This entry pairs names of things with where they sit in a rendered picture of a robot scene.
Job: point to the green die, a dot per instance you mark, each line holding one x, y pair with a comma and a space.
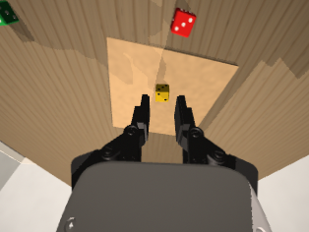
7, 15

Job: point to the yellow die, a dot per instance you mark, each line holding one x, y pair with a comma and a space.
161, 92

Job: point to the tan mat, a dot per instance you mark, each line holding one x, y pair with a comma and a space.
135, 68

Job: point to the red die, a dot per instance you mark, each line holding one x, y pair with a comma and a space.
182, 22

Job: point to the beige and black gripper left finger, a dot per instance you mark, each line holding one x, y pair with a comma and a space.
128, 145

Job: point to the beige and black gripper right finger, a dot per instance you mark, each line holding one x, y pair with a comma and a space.
197, 149

